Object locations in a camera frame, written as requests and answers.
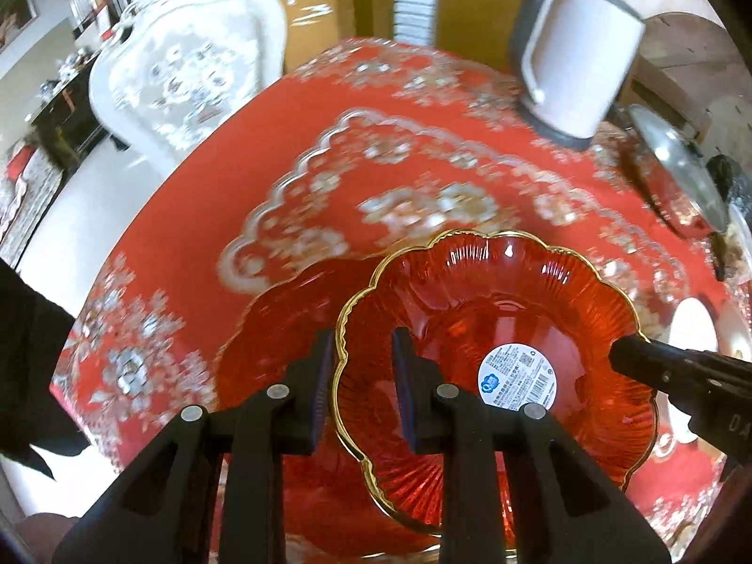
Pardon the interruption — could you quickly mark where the dark wooden cabinet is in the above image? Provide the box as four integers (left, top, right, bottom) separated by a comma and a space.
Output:
31, 60, 107, 174

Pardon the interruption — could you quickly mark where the white electric kettle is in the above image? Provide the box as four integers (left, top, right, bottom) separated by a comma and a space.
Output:
509, 0, 645, 151

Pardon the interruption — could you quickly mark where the cardboard box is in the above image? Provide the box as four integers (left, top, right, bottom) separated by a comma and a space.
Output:
281, 0, 354, 73

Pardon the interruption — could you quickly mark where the red glass scalloped plate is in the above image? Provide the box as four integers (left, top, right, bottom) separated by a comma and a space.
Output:
217, 257, 439, 563

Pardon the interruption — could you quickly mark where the white ornate chair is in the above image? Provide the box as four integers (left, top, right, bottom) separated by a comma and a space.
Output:
89, 0, 287, 177

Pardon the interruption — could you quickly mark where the red gold-rimmed glass bowl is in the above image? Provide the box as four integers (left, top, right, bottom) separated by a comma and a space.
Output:
333, 230, 658, 533

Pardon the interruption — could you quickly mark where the white ceramic plate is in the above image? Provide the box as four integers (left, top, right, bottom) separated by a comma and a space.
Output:
651, 298, 751, 463

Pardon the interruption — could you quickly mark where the red floral tablecloth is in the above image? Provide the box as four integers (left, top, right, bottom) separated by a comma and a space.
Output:
48, 37, 742, 564

